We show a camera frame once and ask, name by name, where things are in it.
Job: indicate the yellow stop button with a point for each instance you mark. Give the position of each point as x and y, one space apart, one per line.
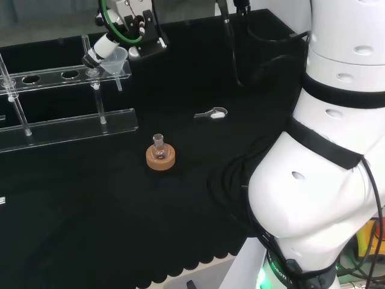
368 238

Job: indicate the small glass round-bottom flask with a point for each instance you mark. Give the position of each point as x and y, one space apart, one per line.
158 152

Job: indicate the glass weighing funnel with powder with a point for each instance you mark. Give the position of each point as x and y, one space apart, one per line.
217 113

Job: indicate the clear acrylic funnel stand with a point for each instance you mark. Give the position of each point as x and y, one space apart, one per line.
75 123

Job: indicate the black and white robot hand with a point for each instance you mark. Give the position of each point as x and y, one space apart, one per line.
144 36

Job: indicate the black bench cloth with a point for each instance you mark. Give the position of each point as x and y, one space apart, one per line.
90 210

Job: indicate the translucent plastic funnel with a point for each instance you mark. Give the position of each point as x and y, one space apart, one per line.
115 60

